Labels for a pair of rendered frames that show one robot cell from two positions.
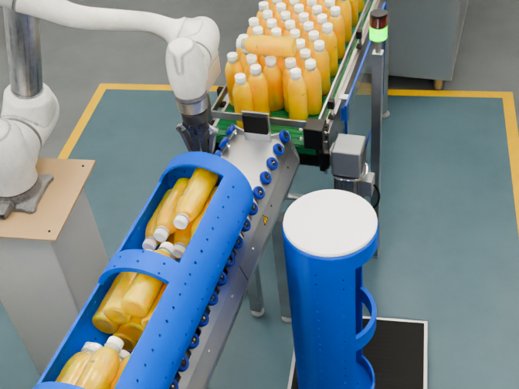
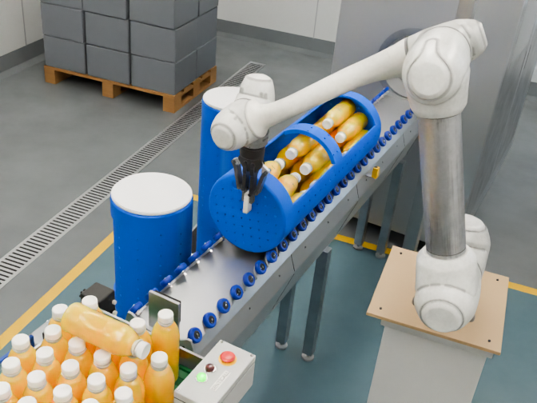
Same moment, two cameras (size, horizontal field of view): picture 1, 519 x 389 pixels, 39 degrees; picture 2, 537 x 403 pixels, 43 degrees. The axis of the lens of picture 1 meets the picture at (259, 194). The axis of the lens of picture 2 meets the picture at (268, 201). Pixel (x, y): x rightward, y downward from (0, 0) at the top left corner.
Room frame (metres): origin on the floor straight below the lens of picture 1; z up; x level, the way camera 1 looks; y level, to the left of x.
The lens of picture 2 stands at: (3.51, 0.31, 2.27)
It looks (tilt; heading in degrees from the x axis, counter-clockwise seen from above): 31 degrees down; 183
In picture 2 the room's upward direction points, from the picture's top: 6 degrees clockwise
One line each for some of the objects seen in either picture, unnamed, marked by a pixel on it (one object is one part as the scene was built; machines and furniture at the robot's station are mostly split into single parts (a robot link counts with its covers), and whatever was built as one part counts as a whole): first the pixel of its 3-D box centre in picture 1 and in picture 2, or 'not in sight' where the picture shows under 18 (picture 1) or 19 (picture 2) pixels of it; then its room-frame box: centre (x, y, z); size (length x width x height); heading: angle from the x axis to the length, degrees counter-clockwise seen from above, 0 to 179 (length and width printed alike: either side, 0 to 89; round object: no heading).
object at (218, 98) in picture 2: not in sight; (233, 99); (0.62, -0.04, 1.03); 0.28 x 0.28 x 0.01
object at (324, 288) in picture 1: (333, 315); (152, 293); (1.52, -0.20, 0.59); 0.28 x 0.28 x 0.88
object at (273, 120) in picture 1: (263, 120); (148, 336); (2.15, -0.05, 0.96); 0.40 x 0.01 x 0.03; 68
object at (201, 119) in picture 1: (195, 120); (252, 157); (1.71, 0.15, 1.32); 0.08 x 0.07 x 0.09; 68
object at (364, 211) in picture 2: not in sight; (366, 202); (0.17, 0.69, 0.31); 0.06 x 0.06 x 0.63; 68
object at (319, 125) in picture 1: (314, 135); (99, 306); (2.04, -0.22, 0.95); 0.10 x 0.07 x 0.10; 68
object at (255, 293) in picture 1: (250, 265); not in sight; (2.04, 0.07, 0.31); 0.06 x 0.06 x 0.63; 68
